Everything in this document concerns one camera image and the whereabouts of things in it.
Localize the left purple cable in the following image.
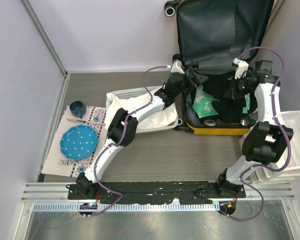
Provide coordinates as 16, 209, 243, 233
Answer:
86, 65, 172, 217

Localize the yellow cartoon hard-shell suitcase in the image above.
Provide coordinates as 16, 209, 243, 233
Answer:
164, 0, 274, 134

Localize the aluminium rail frame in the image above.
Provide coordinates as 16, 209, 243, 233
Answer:
21, 182, 295, 216

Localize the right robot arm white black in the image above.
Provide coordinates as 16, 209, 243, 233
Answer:
185, 58, 294, 198

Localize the silver fork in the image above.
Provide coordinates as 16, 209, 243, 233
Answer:
58, 159, 77, 166

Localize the blue dotted plate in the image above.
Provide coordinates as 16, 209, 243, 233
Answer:
59, 124, 99, 162

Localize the pink chopstick near cup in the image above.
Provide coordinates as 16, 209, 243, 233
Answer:
91, 122, 106, 126

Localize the small blue cup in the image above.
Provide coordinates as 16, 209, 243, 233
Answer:
69, 100, 87, 119

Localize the white blue round tin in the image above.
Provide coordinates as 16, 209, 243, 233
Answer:
203, 119, 217, 127

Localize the patterned white placemat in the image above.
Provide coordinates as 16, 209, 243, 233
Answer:
41, 106, 106, 178

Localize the white perforated plastic basket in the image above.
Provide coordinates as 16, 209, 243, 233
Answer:
105, 85, 180, 136

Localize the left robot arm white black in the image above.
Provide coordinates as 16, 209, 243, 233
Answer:
76, 72, 202, 200

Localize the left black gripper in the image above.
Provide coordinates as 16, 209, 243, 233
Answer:
174, 67, 208, 98

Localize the green white tie-dye shirt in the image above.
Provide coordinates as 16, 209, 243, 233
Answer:
192, 85, 253, 119

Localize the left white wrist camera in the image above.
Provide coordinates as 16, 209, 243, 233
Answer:
170, 60, 185, 75

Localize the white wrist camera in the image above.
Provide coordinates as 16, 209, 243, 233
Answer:
232, 58, 249, 80
170, 60, 185, 75

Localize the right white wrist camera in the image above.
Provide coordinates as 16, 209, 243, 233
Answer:
232, 58, 249, 80

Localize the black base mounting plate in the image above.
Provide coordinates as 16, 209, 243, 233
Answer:
66, 181, 246, 205

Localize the white compartment organizer tray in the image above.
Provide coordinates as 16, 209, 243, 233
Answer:
237, 110, 300, 185

